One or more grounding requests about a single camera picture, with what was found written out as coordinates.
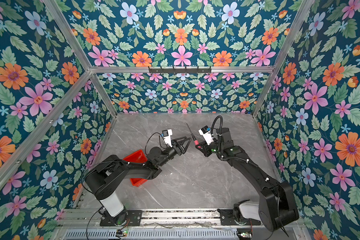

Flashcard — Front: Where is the black hook rack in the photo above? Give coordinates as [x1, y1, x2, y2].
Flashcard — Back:
[148, 67, 212, 74]

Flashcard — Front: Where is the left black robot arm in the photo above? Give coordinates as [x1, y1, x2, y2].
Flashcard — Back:
[84, 137, 191, 226]

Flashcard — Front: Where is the red-handled screwdriver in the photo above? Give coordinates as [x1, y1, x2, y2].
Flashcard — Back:
[186, 123, 199, 146]

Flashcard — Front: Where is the right green circuit board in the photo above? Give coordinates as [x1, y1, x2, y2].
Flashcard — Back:
[238, 232, 253, 240]

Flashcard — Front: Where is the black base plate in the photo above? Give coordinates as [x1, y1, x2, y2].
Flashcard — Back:
[217, 209, 262, 226]
[100, 209, 143, 227]

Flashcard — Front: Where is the green circuit board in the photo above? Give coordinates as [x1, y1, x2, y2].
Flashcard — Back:
[238, 232, 253, 240]
[116, 230, 128, 238]

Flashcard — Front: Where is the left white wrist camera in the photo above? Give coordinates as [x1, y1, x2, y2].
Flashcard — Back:
[161, 129, 173, 148]

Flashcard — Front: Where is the red plastic bin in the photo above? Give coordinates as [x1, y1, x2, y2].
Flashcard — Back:
[123, 150, 148, 187]

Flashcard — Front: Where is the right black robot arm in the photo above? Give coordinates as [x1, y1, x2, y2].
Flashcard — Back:
[196, 126, 300, 232]

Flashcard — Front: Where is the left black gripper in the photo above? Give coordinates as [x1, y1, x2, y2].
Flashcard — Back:
[157, 134, 190, 168]

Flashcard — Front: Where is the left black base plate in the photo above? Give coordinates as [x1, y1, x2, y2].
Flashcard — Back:
[100, 209, 143, 227]

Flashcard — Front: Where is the white slotted cable duct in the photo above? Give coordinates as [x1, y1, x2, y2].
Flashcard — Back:
[64, 229, 239, 240]

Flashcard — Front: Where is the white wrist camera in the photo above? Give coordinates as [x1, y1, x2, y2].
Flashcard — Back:
[161, 129, 173, 148]
[199, 126, 214, 145]

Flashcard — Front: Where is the left green circuit board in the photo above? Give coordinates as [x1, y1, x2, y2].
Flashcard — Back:
[116, 230, 128, 238]

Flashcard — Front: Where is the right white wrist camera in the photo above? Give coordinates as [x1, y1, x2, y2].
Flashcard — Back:
[199, 126, 214, 145]

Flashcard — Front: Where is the aluminium mounting rail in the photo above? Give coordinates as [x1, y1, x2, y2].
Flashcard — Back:
[57, 208, 265, 230]

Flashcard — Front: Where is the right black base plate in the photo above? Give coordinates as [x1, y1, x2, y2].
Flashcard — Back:
[217, 209, 262, 226]

